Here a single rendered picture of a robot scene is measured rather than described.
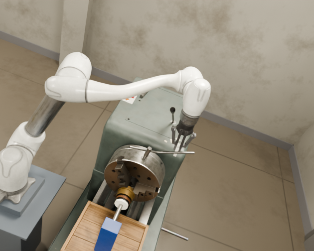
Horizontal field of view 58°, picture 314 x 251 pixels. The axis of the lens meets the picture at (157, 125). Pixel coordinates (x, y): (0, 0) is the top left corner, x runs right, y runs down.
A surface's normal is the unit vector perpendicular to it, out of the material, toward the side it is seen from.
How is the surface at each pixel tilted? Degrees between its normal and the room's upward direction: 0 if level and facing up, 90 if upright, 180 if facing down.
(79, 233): 0
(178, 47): 90
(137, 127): 0
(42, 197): 0
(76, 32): 90
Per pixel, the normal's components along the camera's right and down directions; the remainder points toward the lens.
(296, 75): -0.22, 0.58
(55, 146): 0.29, -0.72
